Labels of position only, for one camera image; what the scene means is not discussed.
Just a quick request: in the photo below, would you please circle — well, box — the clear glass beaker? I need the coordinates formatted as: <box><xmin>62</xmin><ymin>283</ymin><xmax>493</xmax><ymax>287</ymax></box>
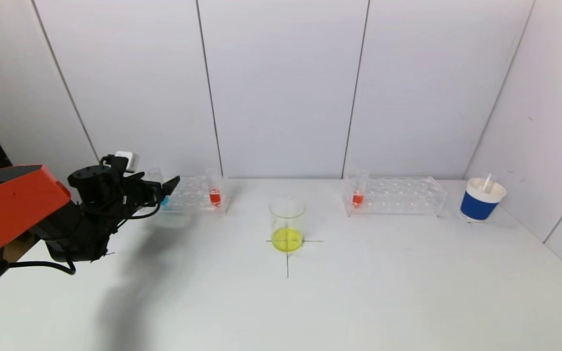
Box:
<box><xmin>269</xmin><ymin>196</ymin><xmax>306</xmax><ymax>253</ymax></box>

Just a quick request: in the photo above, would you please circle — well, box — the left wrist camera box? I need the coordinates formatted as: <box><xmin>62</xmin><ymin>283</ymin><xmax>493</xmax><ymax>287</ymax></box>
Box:
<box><xmin>114</xmin><ymin>151</ymin><xmax>140</xmax><ymax>173</ymax></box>

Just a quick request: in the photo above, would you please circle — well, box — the test tube with red liquid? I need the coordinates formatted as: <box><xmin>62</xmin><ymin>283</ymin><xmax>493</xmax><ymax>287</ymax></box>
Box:
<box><xmin>352</xmin><ymin>169</ymin><xmax>369</xmax><ymax>208</ymax></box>
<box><xmin>208</xmin><ymin>170</ymin><xmax>222</xmax><ymax>207</ymax></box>

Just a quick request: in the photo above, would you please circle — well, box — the clear acrylic test tube rack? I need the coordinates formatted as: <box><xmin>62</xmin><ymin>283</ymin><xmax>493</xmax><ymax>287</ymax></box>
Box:
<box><xmin>342</xmin><ymin>176</ymin><xmax>447</xmax><ymax>216</ymax></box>
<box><xmin>161</xmin><ymin>175</ymin><xmax>230</xmax><ymax>214</ymax></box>

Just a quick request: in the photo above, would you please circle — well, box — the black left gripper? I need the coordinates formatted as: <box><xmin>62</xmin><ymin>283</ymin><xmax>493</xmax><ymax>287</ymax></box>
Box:
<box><xmin>121</xmin><ymin>171</ymin><xmax>181</xmax><ymax>208</ymax></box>

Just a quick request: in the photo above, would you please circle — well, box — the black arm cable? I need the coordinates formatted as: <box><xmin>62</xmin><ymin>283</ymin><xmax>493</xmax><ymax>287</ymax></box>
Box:
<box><xmin>5</xmin><ymin>244</ymin><xmax>77</xmax><ymax>276</ymax></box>

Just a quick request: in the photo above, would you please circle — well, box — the test tube with blue liquid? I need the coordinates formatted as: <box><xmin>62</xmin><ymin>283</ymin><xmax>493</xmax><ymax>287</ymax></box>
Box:
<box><xmin>147</xmin><ymin>168</ymin><xmax>170</xmax><ymax>206</ymax></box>

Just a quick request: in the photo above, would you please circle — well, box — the blue and white paper cup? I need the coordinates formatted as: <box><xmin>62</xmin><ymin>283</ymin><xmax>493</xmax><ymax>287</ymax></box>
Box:
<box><xmin>460</xmin><ymin>177</ymin><xmax>507</xmax><ymax>222</ymax></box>

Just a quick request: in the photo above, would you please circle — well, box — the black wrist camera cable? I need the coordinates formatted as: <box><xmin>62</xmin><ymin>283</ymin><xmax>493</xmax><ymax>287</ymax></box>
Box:
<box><xmin>86</xmin><ymin>156</ymin><xmax>164</xmax><ymax>221</ymax></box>

